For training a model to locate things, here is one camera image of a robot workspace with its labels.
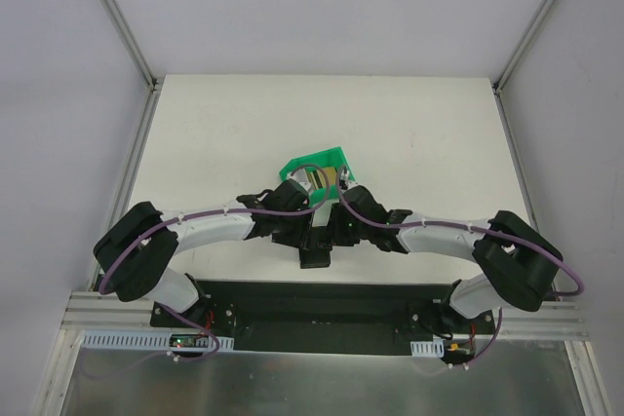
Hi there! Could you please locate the black leather card holder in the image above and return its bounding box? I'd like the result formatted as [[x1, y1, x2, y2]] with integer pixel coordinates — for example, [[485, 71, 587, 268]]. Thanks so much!
[[298, 226, 332, 269]]

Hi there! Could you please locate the green plastic bin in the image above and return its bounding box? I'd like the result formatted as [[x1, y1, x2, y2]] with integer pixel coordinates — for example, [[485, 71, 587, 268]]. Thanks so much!
[[279, 146, 355, 207]]

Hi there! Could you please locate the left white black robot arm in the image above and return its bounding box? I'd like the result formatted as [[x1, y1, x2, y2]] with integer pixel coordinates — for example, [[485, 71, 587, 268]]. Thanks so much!
[[93, 178, 312, 327]]

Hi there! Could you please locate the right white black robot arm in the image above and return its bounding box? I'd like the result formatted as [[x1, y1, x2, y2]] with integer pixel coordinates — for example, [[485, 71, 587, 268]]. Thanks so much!
[[331, 182, 563, 333]]

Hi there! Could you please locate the gold credit card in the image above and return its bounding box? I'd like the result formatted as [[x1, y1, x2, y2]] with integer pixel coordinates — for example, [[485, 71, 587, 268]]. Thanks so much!
[[307, 167, 336, 190]]

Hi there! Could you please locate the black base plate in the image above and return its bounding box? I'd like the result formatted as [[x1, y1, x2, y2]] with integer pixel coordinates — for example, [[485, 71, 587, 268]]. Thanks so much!
[[149, 281, 496, 354]]

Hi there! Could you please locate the right white cable duct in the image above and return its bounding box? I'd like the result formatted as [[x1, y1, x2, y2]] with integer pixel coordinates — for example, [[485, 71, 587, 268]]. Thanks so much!
[[409, 339, 445, 359]]

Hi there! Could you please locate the white cable duct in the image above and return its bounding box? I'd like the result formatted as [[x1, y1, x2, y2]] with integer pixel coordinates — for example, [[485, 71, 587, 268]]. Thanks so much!
[[409, 339, 445, 359], [82, 331, 215, 353]]

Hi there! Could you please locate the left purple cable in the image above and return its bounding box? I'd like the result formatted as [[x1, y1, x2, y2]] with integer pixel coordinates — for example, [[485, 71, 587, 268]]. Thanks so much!
[[80, 170, 323, 363]]

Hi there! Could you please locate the purple cable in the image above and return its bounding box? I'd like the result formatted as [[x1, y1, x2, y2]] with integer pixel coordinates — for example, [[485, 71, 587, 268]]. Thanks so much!
[[80, 170, 323, 363], [337, 165, 585, 377]]

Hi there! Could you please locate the left white cable duct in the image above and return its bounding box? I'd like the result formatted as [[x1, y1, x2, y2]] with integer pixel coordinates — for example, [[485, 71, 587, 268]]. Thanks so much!
[[82, 331, 215, 353]]

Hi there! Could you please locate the aluminium frame rail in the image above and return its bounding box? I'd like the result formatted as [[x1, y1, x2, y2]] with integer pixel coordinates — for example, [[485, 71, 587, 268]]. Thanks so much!
[[61, 291, 153, 329]]

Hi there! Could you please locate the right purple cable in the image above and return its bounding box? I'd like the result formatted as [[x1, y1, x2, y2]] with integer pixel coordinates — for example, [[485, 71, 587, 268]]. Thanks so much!
[[337, 165, 585, 377]]

